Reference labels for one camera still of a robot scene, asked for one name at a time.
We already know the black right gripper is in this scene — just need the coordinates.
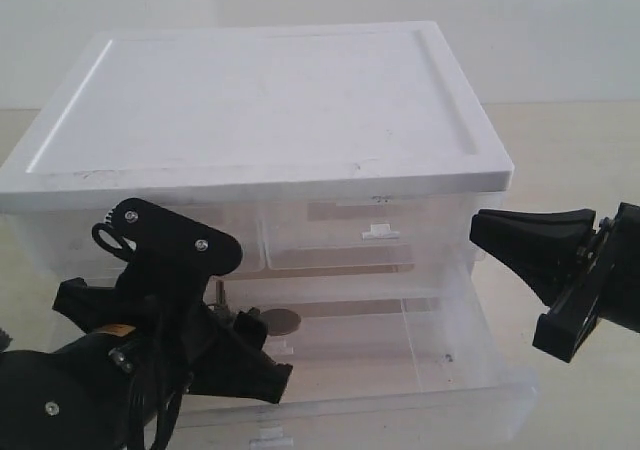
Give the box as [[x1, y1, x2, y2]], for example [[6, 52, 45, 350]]
[[469, 202, 639, 363]]

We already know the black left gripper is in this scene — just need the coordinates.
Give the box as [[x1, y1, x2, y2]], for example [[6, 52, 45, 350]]
[[53, 269, 293, 404]]

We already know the key bunch with blue fob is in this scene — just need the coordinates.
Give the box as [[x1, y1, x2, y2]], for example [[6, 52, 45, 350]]
[[209, 280, 236, 324]]

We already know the wide translucent drawer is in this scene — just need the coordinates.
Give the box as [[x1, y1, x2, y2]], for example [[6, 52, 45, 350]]
[[170, 257, 538, 449]]

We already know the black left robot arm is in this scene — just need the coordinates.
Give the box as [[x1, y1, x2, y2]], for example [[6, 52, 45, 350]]
[[1, 268, 292, 449]]

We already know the top right small drawer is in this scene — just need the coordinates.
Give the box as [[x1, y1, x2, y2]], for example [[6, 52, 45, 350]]
[[262, 194, 474, 270]]

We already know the small drawer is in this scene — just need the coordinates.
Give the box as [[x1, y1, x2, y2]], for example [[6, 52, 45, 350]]
[[7, 203, 265, 285], [262, 194, 474, 270]]

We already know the top left small drawer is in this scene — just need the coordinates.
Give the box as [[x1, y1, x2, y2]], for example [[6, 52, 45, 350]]
[[7, 203, 265, 285]]

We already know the white translucent drawer cabinet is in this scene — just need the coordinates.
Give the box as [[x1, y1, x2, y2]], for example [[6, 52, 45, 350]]
[[0, 19, 517, 281]]

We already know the round brown coin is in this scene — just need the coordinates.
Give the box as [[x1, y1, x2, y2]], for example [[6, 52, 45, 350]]
[[261, 308, 302, 336]]

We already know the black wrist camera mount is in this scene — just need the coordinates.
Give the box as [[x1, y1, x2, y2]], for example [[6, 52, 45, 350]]
[[91, 198, 243, 316]]

